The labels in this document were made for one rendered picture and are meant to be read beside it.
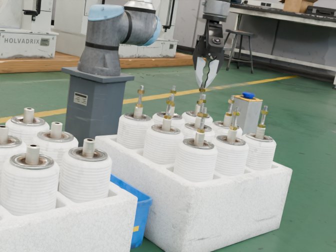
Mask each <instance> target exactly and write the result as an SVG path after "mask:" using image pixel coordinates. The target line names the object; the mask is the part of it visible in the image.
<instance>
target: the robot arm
mask: <svg viewBox="0 0 336 252"><path fill-rule="evenodd" d="M204 1H205V2H202V6H204V7H203V13H204V14H203V15H202V19H205V20H206V23H205V29H204V34H203V35H199V34H198V35H197V39H196V45H195V50H194V52H193V55H192V60H193V65H194V72H195V77H196V81H197V84H198V86H199V87H200V88H201V87H202V83H203V80H202V77H203V74H204V73H203V68H204V67H205V65H206V61H205V60H204V59H203V58H202V57H205V56H206V55H207V56H212V58H213V60H211V61H210V62H209V63H208V67H209V72H208V73H207V79H206V81H205V84H204V88H205V89H206V88H207V87H208V86H209V85H210V84H211V82H212V81H213V80H214V78H215V76H216V75H217V73H218V72H219V70H220V68H221V67H222V65H223V63H224V53H225V50H223V49H224V46H225V45H224V34H223V25H222V24H219V23H220V22H225V23H226V20H227V18H226V17H227V16H228V14H229V9H230V4H231V3H230V2H231V0H204ZM87 19H88V21H87V30H86V39H85V48H84V50H83V53H82V55H81V57H80V60H79V62H78V64H77V70H79V71H81V72H84V73H89V74H94V75H101V76H120V75H121V65H120V59H119V45H120V44H125V45H135V46H139V47H140V46H150V45H151V44H153V43H154V42H155V41H156V40H157V38H158V36H159V34H160V31H161V22H160V19H159V17H158V16H156V9H155V7H154V6H153V0H128V2H127V3H126V4H125V5H124V6H121V5H109V4H95V5H92V6H91V7H90V9H89V14H88V17H87Z"/></svg>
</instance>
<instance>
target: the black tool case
mask: <svg viewBox="0 0 336 252"><path fill-rule="evenodd" d="M306 14H309V15H316V16H323V17H330V18H336V9H333V8H326V7H319V6H312V5H308V6H307V11H306Z"/></svg>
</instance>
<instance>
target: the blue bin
mask: <svg viewBox="0 0 336 252"><path fill-rule="evenodd" d="M110 182H112V183H114V184H115V185H117V186H119V187H120V188H121V189H124V190H126V191H127V192H129V193H131V194H132V195H134V196H136V197H137V205H136V212H135V219H134V225H133V232H132V238H131V245H130V249H133V248H136V247H140V246H141V245H142V242H143V237H144V232H145V228H146V223H147V218H148V214H149V209H150V206H151V205H152V203H153V199H152V197H150V196H149V195H147V194H145V193H144V192H142V191H140V190H139V189H137V188H135V187H134V186H132V185H130V184H129V183H127V182H125V181H124V180H122V179H120V178H119V177H117V176H115V175H114V174H112V173H111V174H110Z"/></svg>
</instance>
